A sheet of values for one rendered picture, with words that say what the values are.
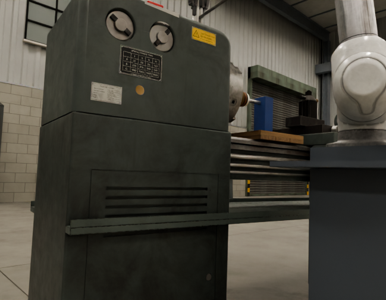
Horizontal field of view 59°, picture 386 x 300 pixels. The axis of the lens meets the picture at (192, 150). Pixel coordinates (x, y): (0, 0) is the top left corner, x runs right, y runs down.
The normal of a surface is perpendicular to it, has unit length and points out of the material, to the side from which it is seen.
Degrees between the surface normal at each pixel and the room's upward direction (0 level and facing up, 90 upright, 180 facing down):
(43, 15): 90
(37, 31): 90
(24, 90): 90
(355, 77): 96
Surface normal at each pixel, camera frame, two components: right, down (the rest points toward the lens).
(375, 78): -0.50, 0.02
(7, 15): 0.68, -0.03
